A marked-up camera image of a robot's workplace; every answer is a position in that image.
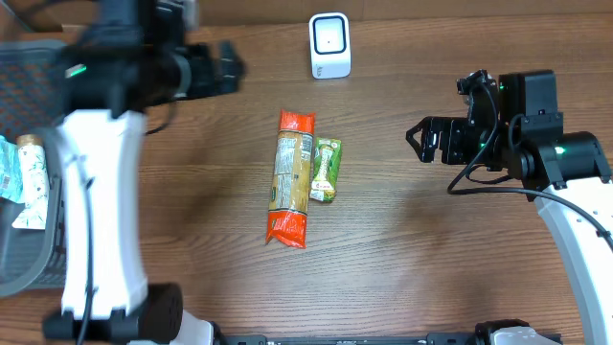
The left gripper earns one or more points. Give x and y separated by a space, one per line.
222 68

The green snack packet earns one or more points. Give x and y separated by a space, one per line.
327 160

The white barcode scanner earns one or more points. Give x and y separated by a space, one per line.
330 45

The light blue wipes packet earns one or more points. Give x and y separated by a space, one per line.
11 175

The white tube with gold cap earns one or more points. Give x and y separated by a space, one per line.
35 183

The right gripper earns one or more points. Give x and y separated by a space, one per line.
439 140

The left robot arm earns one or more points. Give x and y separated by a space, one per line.
134 56

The orange pasta packet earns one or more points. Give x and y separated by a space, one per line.
289 194

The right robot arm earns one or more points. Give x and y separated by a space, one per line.
512 141

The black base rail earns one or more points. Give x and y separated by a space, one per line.
429 339

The grey plastic basket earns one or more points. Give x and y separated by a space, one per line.
33 241

